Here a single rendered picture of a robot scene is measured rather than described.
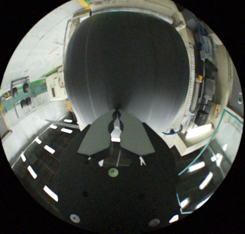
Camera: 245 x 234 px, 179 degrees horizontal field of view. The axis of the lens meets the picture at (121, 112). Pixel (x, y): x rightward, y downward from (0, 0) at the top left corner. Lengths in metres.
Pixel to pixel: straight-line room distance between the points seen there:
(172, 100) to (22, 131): 11.43
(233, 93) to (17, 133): 11.93
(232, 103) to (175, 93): 0.54
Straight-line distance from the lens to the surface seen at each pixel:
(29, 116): 11.35
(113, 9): 0.39
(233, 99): 0.64
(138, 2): 0.42
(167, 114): 0.17
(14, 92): 5.21
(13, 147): 11.69
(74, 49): 0.15
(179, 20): 0.43
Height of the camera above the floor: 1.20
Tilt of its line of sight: 26 degrees up
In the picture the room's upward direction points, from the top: 178 degrees clockwise
